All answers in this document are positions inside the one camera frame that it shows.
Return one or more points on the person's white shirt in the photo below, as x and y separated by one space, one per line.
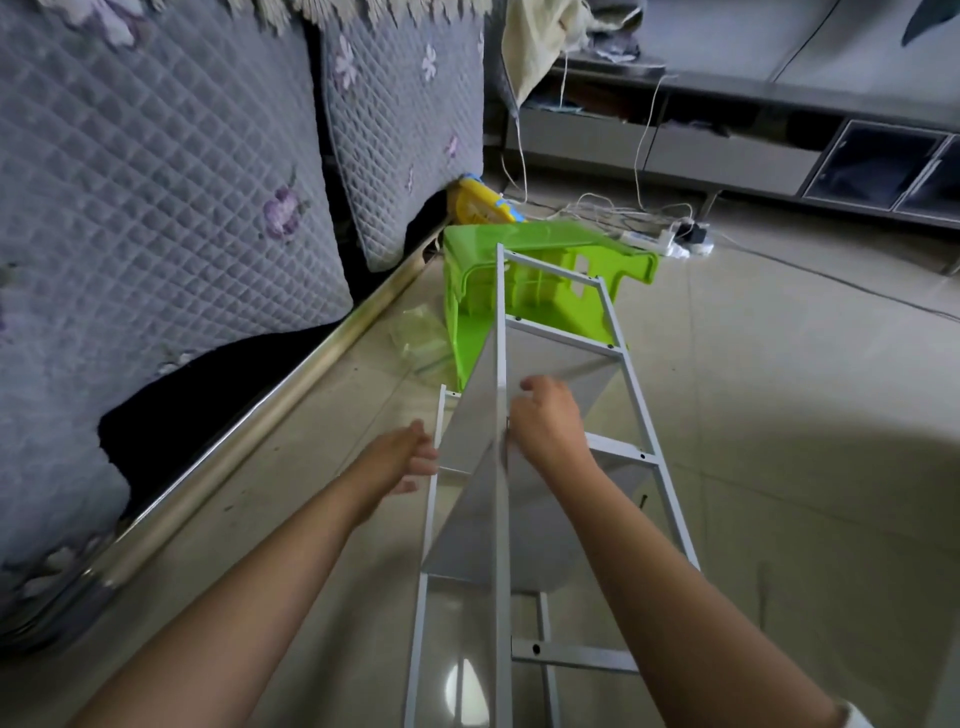
858 716

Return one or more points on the clear plastic screw bag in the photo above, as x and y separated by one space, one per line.
413 338

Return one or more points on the green plastic stool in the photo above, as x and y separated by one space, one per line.
525 285

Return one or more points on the pile of pale cloth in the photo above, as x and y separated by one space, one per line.
540 38

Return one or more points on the blue cloth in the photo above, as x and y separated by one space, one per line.
930 18

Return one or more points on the person's left forearm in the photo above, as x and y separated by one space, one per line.
225 615

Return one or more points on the person's right forearm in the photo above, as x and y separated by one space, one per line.
675 615

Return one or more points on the white metal frame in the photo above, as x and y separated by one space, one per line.
423 600
503 495

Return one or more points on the chrome metal base rail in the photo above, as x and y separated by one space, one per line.
240 450

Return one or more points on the grey textured furniture cover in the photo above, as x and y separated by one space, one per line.
150 255

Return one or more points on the person's left hand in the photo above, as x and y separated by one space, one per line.
393 462

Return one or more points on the yellow plastic basket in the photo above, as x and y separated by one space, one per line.
483 203

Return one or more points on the person's right hand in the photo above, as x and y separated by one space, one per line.
548 428

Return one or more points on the long white power strip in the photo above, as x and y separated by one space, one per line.
645 237

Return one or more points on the white wooden board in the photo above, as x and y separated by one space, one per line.
465 540
570 375

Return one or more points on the white power strip with plugs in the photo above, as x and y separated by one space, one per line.
693 234

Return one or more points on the grey marble TV cabinet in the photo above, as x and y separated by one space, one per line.
750 128

